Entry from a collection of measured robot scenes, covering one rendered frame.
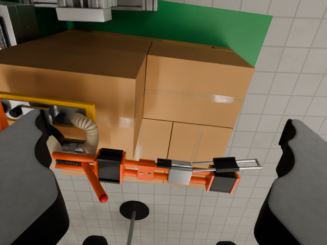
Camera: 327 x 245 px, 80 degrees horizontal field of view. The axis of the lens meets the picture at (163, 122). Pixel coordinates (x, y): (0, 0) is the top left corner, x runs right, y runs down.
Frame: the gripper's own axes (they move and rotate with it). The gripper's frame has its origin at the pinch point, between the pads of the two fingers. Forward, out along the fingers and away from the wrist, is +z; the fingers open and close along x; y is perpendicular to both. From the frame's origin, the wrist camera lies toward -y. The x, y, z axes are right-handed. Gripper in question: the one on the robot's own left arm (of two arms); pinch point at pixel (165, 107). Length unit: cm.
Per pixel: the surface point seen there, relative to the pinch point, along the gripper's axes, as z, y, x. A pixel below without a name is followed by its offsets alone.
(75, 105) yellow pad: 45, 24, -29
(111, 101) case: 58, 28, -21
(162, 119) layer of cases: 98, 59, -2
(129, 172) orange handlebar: 33, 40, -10
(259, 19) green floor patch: 152, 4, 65
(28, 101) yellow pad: 45, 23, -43
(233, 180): 31, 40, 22
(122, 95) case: 58, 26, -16
